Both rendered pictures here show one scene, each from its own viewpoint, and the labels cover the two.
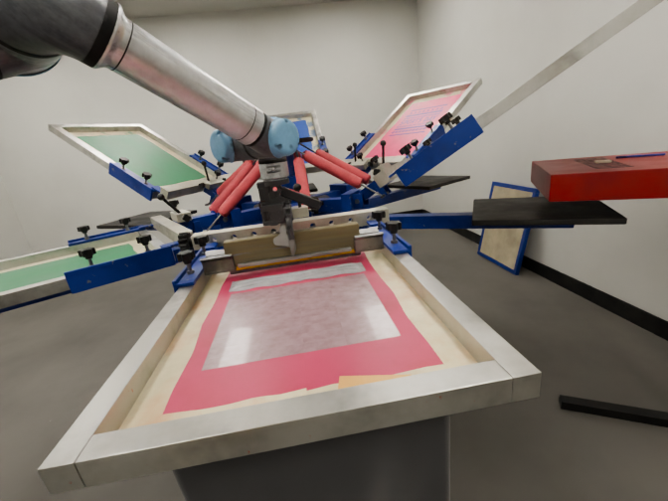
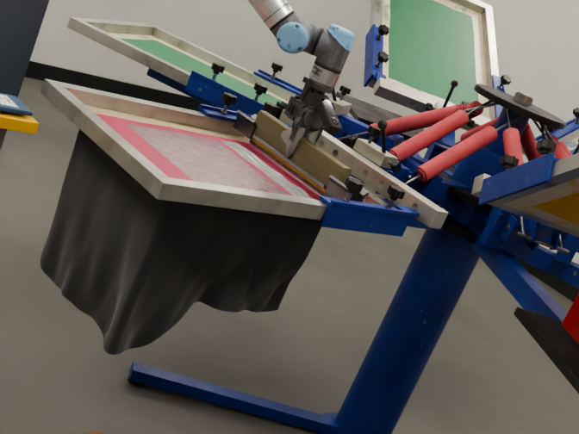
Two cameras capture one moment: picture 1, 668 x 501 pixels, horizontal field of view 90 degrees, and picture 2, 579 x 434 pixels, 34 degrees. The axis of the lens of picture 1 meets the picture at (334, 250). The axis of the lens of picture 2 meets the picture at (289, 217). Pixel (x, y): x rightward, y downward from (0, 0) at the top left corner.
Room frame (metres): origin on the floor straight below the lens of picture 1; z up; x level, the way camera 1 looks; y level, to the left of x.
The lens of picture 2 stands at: (-0.67, -1.80, 1.56)
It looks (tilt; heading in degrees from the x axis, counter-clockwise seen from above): 16 degrees down; 49
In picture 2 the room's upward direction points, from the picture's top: 23 degrees clockwise
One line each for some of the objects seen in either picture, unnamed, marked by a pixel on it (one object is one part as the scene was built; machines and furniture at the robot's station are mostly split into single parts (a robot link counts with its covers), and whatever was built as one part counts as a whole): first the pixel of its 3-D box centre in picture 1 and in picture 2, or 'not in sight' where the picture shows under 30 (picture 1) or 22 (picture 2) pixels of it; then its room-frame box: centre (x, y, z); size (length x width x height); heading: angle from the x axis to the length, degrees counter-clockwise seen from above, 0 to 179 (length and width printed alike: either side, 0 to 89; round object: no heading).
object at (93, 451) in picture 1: (298, 291); (229, 157); (0.70, 0.09, 0.97); 0.79 x 0.58 x 0.04; 5
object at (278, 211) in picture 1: (276, 202); (310, 103); (0.91, 0.14, 1.15); 0.09 x 0.08 x 0.12; 95
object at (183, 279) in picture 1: (200, 271); (240, 127); (0.91, 0.39, 0.98); 0.30 x 0.05 x 0.07; 5
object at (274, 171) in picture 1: (274, 171); (323, 76); (0.91, 0.13, 1.23); 0.08 x 0.08 x 0.05
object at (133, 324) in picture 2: not in sight; (223, 276); (0.66, -0.12, 0.74); 0.46 x 0.04 x 0.42; 5
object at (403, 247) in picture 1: (387, 243); (363, 214); (0.96, -0.16, 0.98); 0.30 x 0.05 x 0.07; 5
